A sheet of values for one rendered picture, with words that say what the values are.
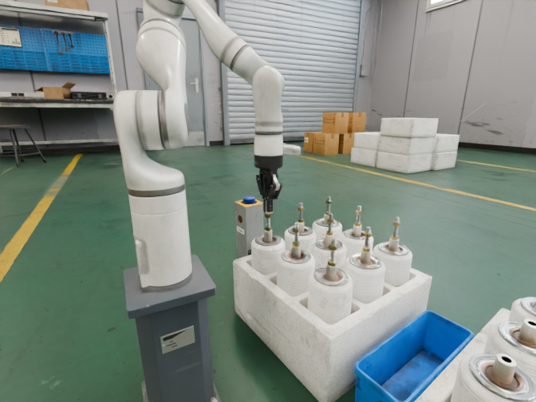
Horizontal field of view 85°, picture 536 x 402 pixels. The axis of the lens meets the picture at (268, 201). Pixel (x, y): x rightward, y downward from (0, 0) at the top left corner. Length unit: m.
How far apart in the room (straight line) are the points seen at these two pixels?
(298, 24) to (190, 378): 6.33
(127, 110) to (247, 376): 0.63
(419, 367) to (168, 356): 0.59
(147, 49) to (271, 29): 5.68
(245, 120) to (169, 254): 5.39
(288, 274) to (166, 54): 0.52
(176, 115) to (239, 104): 5.34
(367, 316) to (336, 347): 0.10
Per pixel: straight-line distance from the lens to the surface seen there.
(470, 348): 0.71
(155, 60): 0.60
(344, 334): 0.66
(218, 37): 0.77
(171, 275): 0.55
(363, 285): 0.74
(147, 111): 0.48
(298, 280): 0.73
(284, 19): 6.44
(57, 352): 1.02
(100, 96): 4.87
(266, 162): 0.74
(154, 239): 0.52
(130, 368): 0.89
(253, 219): 0.96
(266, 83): 0.71
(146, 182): 0.49
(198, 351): 0.63
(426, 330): 0.91
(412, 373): 0.88
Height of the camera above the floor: 0.60
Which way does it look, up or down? 17 degrees down
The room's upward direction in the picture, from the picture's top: straight up
